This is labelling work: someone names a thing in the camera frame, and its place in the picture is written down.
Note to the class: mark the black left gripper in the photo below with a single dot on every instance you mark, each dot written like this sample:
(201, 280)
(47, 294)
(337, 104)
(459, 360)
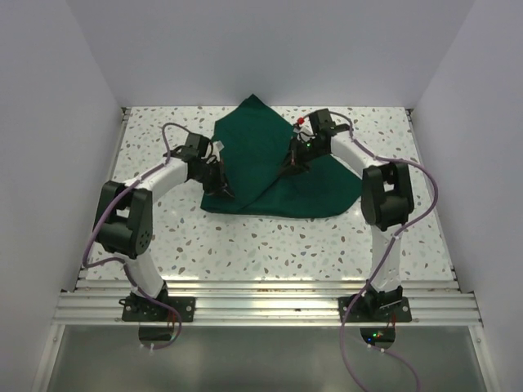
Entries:
(220, 187)

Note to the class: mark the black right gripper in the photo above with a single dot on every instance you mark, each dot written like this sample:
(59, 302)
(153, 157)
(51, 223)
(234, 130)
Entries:
(296, 159)

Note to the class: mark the green surgical cloth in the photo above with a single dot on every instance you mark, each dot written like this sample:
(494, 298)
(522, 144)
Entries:
(255, 142)

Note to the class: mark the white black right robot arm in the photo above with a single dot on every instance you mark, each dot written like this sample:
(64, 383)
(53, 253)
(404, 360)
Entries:
(386, 202)

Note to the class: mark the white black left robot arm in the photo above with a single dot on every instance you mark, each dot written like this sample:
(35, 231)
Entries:
(124, 218)

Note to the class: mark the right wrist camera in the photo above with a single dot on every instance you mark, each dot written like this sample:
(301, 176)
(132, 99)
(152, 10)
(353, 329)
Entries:
(315, 123)

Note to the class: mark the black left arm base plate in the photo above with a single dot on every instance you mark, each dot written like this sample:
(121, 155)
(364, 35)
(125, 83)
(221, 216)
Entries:
(141, 310)

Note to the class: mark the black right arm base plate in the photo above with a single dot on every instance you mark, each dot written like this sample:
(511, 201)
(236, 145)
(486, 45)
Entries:
(360, 312)

